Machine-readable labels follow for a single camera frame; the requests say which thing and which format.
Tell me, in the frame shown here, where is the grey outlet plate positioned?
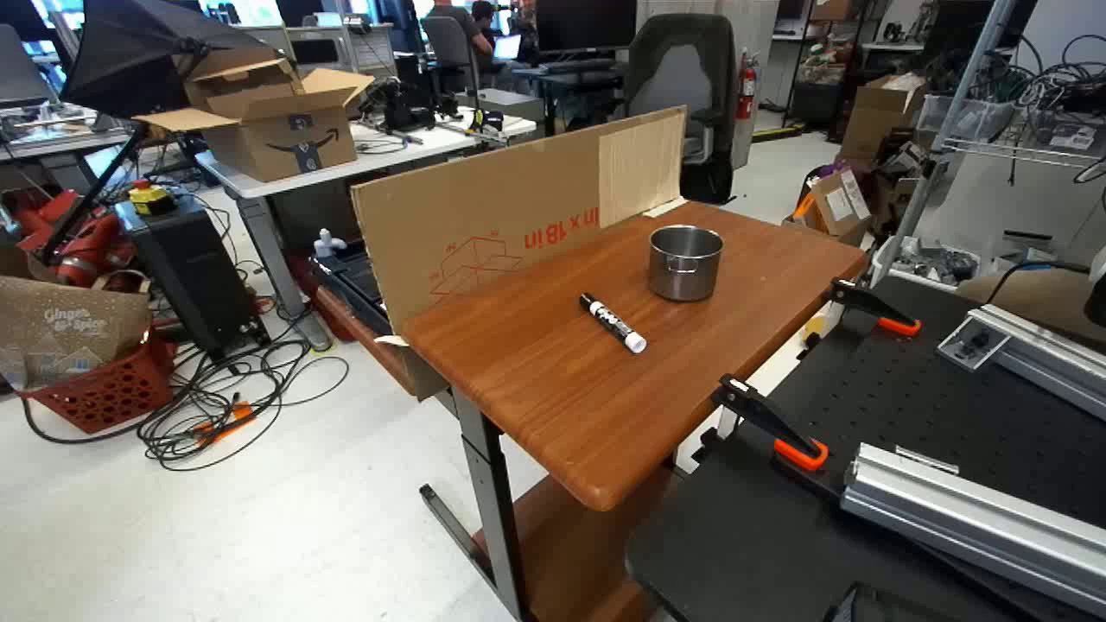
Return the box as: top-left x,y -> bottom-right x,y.
935,315 -> 1015,378

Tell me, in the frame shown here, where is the white marker with black cap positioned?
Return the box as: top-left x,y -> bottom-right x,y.
578,290 -> 655,359

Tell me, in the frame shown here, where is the short aluminium extrusion rail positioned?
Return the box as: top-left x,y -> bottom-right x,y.
965,299 -> 1106,420

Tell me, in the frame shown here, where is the white office desk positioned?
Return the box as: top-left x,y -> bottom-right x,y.
192,112 -> 545,350

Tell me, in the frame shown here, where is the long aluminium extrusion rail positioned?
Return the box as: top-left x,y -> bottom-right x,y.
837,439 -> 1106,618

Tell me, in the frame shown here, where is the grey metal table leg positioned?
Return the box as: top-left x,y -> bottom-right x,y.
414,387 -> 535,622

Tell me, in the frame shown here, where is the black computer tower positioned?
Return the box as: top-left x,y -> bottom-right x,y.
111,201 -> 270,361

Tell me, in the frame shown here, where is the seated person in background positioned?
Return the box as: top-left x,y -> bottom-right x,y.
418,0 -> 500,86

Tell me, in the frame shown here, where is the yellow emergency stop button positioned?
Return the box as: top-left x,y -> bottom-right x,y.
125,181 -> 181,220

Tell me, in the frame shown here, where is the brown paper bag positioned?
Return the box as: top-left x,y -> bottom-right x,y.
0,270 -> 157,393

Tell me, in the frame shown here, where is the small white bottle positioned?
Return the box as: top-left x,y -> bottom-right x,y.
310,226 -> 354,264

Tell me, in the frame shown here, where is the large flat cardboard panel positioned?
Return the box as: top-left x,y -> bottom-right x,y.
351,105 -> 692,340

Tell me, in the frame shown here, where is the black photo softbox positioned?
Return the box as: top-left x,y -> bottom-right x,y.
60,0 -> 284,120

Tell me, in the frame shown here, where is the tangle of floor cables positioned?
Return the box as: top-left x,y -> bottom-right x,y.
15,323 -> 356,477

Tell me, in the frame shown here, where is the orange and black bar clamp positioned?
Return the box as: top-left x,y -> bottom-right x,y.
829,275 -> 928,343
708,373 -> 832,477

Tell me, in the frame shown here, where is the open cardboard box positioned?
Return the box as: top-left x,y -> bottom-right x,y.
133,56 -> 382,186

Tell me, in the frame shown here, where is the red plastic basket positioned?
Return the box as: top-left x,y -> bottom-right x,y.
20,329 -> 181,439

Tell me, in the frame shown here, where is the wooden board under table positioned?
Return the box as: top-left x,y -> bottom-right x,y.
472,465 -> 676,622

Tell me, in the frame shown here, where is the silver metal pot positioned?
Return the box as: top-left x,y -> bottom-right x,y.
648,220 -> 727,308

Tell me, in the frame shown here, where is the black perforated breadboard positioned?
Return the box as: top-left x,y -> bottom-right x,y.
625,272 -> 1106,622

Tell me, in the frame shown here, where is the red tool bag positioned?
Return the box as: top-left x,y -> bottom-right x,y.
6,186 -> 139,290

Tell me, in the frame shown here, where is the black computer monitor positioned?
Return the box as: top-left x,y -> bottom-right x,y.
533,0 -> 639,56

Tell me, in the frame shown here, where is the grey metal pole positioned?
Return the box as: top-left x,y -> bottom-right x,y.
896,0 -> 1022,272

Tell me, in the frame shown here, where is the red fire extinguisher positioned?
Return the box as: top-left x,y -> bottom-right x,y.
732,49 -> 763,125

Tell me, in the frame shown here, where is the small labelled cardboard box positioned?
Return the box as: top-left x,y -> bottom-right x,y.
793,164 -> 878,244

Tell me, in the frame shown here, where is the tall brown cardboard box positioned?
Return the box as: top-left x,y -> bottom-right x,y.
837,70 -> 935,176

